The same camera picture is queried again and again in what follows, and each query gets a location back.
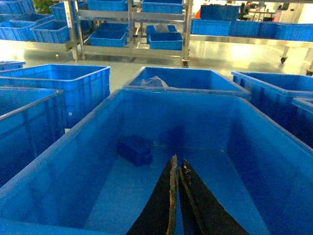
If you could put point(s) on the blue bin rear right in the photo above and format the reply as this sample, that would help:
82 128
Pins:
285 98

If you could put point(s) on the empty blue plastic bin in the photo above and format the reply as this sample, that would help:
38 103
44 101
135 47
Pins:
258 171

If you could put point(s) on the blue block part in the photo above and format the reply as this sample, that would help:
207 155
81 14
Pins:
135 149

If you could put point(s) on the blue bin far left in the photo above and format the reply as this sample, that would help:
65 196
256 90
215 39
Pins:
84 86

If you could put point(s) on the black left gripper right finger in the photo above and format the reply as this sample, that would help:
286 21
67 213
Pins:
202 213

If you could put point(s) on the distant steel rack cart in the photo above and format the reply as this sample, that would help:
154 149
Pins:
135 17

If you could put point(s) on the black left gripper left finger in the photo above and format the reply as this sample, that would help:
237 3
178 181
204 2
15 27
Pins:
159 214

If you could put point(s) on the blue bin with clear bag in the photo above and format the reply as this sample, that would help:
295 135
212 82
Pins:
200 81

